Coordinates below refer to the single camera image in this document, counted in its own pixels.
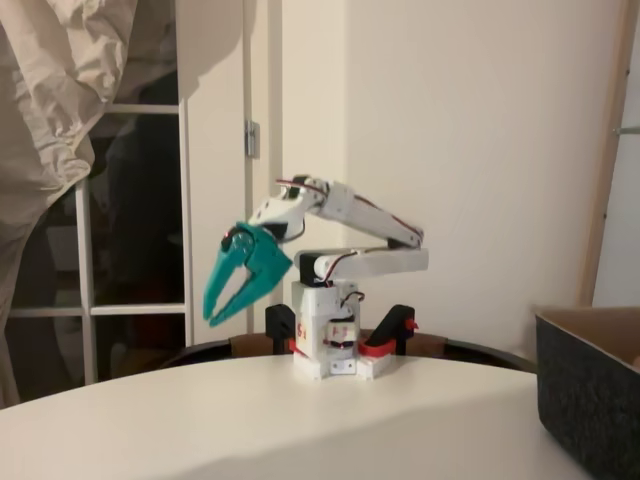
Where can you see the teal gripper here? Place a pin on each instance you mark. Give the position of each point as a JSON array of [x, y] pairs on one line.
[[265, 260]]

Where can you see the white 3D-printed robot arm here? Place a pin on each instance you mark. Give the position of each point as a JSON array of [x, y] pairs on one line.
[[380, 260]]

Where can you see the dark grey felt bin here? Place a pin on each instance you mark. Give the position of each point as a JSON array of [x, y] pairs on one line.
[[585, 395]]

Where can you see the black and red clamp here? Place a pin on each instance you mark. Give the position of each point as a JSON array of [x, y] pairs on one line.
[[395, 325], [277, 322]]

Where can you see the dark curved chair back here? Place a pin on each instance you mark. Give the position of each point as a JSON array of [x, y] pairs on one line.
[[200, 352]]

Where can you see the white glazed door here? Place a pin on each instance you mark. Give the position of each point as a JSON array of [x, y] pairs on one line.
[[215, 200]]

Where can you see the metal door hinge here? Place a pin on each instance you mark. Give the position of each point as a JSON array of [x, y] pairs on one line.
[[251, 140]]

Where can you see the beige crumpled curtain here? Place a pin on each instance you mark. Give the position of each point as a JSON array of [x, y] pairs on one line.
[[50, 100]]

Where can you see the wood framed frosted panel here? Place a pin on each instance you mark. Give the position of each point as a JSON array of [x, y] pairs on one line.
[[607, 175]]

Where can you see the thin metal rod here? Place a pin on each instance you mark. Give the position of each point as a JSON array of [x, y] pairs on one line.
[[627, 130]]

